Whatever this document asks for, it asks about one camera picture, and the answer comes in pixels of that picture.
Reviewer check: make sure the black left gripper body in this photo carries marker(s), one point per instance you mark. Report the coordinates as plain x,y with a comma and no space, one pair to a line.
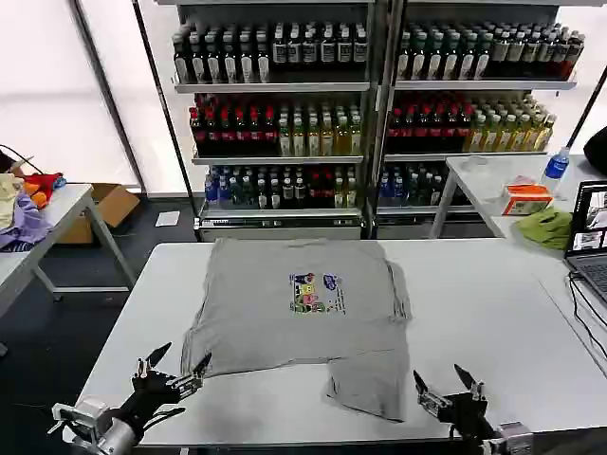
149,391

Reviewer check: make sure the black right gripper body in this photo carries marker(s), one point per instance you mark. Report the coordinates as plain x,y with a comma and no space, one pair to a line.
467,412

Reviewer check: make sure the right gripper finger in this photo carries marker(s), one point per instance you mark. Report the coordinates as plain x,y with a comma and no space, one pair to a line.
472,383
431,398

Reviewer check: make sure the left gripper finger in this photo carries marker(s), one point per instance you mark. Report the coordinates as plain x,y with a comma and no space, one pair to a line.
192,379
152,360

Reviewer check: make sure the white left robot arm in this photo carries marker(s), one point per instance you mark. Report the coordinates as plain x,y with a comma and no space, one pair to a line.
102,429

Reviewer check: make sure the grey printed t-shirt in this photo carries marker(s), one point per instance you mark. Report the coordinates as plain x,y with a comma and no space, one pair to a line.
265,327

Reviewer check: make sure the white paper sheet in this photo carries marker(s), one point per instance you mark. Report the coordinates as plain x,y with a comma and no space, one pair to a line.
168,218

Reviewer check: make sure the brown cardboard box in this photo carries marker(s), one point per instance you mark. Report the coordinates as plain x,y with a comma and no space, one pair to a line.
114,204

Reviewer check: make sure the green cloth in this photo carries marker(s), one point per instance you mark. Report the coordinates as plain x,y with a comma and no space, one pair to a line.
545,230

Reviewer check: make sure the white side table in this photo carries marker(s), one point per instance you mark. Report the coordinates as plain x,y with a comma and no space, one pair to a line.
66,201

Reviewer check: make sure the purple cloth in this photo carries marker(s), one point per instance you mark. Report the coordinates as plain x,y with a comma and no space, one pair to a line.
28,220

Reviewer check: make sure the orange tissue pack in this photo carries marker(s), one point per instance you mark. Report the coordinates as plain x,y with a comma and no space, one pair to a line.
526,199

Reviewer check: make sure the white desk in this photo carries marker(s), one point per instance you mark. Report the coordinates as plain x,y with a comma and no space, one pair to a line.
486,189

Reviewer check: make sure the black laptop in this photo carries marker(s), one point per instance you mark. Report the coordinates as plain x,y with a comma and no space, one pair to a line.
590,223

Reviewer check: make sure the orange red plush toy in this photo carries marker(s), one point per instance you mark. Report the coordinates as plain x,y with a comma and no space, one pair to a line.
40,182

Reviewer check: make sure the pale yellow cloth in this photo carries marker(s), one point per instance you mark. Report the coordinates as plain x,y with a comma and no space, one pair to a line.
8,204

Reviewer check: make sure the clear blue-label water bottle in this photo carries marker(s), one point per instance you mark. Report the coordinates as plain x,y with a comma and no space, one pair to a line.
555,170

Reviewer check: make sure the black rounded object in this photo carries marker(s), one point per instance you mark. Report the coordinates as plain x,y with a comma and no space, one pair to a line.
597,147

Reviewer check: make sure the shelf of bottles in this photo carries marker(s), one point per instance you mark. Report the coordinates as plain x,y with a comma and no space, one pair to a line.
474,114
275,118

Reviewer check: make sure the black frame pole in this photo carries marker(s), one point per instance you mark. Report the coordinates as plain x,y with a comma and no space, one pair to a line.
163,109
106,95
588,106

